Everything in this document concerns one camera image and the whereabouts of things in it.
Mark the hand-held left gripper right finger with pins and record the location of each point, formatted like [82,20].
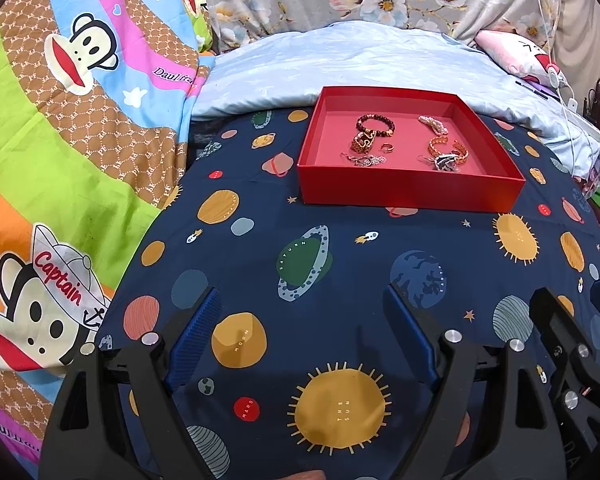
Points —
[410,332]

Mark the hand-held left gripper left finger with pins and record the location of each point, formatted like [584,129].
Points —
[195,332]

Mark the red shallow box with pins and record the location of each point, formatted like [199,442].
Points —
[405,190]

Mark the black and silver brooch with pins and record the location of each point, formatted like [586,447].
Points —
[445,163]

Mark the gold and silver wristwatch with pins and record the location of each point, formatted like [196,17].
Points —
[432,146]

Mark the navy planet print blanket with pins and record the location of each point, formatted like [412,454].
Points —
[330,310]

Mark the purple case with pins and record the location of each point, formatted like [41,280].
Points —
[537,87]

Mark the cartoon monkey printed blanket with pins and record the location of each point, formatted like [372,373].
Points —
[55,160]

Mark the pink cartoon pillow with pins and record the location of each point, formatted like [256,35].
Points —
[510,55]

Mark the light blue quilt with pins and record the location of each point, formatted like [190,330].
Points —
[380,60]

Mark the beige hanging cloth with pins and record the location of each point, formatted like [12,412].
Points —
[580,20]

